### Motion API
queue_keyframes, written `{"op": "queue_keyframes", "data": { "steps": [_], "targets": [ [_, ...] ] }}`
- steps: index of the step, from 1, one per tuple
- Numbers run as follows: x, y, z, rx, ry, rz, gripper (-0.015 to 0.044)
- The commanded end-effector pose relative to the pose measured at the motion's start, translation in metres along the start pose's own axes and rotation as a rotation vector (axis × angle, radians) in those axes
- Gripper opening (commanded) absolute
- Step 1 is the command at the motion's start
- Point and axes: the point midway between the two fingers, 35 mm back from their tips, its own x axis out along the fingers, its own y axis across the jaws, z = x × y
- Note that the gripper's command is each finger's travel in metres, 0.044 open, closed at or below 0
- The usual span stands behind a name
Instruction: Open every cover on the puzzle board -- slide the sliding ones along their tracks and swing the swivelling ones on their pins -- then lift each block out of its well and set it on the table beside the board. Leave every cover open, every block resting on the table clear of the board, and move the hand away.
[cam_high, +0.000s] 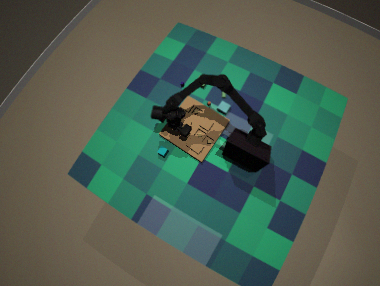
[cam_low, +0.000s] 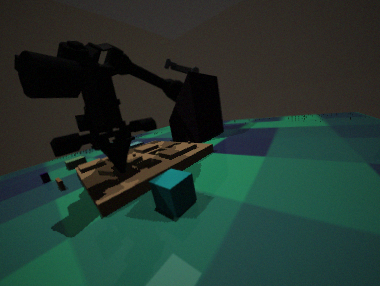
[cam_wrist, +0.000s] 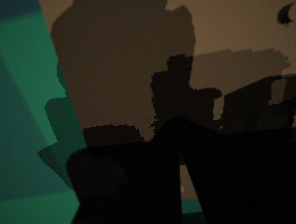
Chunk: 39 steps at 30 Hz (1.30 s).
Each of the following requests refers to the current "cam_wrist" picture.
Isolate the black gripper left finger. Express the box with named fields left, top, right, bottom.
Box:
left=66, top=117, right=182, bottom=224

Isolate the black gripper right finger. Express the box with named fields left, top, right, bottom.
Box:
left=175, top=116, right=296, bottom=224

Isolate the teal cube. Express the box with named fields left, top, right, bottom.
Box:
left=182, top=211, right=207, bottom=224

